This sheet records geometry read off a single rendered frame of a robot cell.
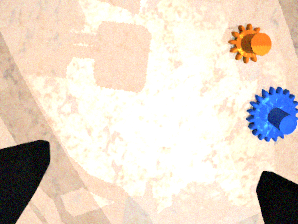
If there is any orange gear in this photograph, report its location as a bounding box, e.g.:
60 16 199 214
227 23 271 64

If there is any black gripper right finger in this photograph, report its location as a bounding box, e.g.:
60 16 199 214
255 171 298 224

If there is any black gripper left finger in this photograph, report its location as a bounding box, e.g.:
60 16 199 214
0 140 51 224

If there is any blue gear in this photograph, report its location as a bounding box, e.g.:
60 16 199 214
246 87 298 143

